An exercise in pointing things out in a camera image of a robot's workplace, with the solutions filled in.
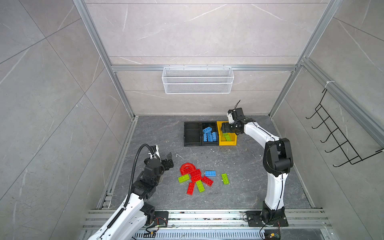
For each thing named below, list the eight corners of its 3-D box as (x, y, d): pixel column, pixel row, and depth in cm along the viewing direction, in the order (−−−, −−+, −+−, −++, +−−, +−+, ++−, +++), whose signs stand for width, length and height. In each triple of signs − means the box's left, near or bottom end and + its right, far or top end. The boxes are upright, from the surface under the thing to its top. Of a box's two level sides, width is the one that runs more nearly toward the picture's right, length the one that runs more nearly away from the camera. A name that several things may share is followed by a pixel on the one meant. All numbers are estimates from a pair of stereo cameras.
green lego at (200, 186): (199, 193, 84) (199, 192, 82) (195, 182, 87) (195, 181, 86) (205, 190, 84) (205, 189, 83) (200, 180, 88) (201, 179, 86)
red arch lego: (180, 175, 90) (179, 174, 88) (180, 164, 95) (180, 162, 93) (195, 175, 90) (195, 174, 88) (195, 164, 95) (195, 162, 93)
